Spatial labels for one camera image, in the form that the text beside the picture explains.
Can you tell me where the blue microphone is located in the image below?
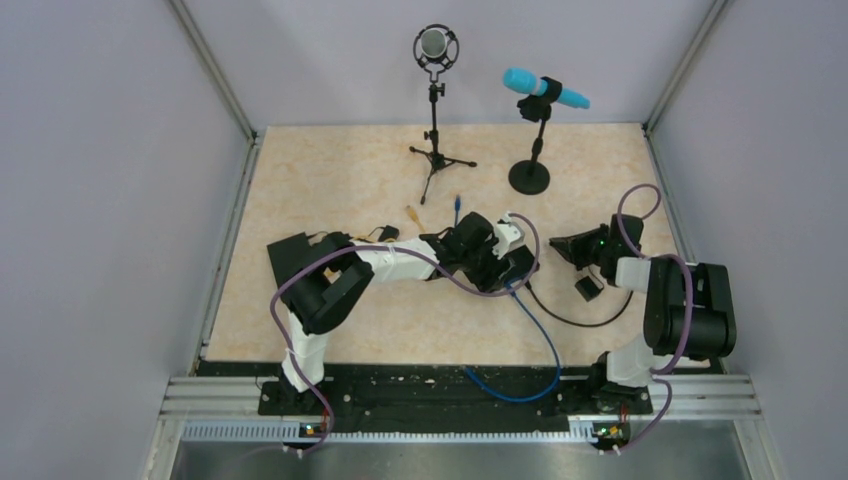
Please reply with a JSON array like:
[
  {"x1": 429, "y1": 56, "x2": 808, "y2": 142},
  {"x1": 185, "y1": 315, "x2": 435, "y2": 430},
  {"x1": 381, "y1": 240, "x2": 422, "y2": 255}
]
[{"x1": 502, "y1": 67, "x2": 591, "y2": 195}]

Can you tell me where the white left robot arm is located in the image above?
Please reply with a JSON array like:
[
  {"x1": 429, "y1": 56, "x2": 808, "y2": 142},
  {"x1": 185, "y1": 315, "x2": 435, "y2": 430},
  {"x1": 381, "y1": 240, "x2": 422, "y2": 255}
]
[{"x1": 266, "y1": 212, "x2": 536, "y2": 414}]

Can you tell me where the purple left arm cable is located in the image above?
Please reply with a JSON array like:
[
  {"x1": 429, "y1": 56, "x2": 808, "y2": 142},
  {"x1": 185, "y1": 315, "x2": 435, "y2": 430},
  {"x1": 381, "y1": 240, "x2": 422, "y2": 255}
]
[{"x1": 270, "y1": 211, "x2": 541, "y2": 458}]

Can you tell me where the silver condenser microphone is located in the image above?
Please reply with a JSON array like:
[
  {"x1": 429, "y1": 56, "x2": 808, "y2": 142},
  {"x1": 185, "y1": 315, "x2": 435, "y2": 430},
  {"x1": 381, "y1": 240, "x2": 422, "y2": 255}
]
[{"x1": 413, "y1": 24, "x2": 459, "y2": 70}]

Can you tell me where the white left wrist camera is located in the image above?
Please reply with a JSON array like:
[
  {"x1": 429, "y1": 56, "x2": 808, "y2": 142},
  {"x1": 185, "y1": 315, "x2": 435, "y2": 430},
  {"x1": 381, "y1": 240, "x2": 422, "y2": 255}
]
[{"x1": 492, "y1": 212, "x2": 525, "y2": 259}]

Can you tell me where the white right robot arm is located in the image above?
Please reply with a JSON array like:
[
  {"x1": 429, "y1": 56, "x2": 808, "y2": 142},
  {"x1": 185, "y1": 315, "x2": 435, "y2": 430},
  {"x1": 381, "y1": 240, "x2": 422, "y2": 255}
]
[{"x1": 549, "y1": 214, "x2": 737, "y2": 412}]

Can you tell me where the black power adapter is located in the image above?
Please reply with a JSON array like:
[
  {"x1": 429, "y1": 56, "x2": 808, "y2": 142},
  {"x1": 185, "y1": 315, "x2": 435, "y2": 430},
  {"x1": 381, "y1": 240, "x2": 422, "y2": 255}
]
[
  {"x1": 378, "y1": 225, "x2": 400, "y2": 242},
  {"x1": 574, "y1": 276, "x2": 603, "y2": 302}
]

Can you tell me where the black network switch left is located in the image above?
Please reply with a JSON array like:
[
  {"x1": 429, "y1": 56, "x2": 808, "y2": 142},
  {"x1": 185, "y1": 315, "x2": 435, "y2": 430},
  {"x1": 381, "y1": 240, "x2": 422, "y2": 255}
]
[{"x1": 267, "y1": 232, "x2": 310, "y2": 308}]

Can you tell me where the black adapter power cable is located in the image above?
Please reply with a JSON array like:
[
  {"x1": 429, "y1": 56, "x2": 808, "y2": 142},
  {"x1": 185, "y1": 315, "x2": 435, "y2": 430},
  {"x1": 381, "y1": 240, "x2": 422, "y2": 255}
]
[{"x1": 526, "y1": 281, "x2": 635, "y2": 329}]

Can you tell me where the black tripod microphone stand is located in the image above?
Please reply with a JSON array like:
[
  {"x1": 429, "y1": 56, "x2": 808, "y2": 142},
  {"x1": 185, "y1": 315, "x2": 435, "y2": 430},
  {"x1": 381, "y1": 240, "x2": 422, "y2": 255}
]
[{"x1": 409, "y1": 69, "x2": 478, "y2": 205}]

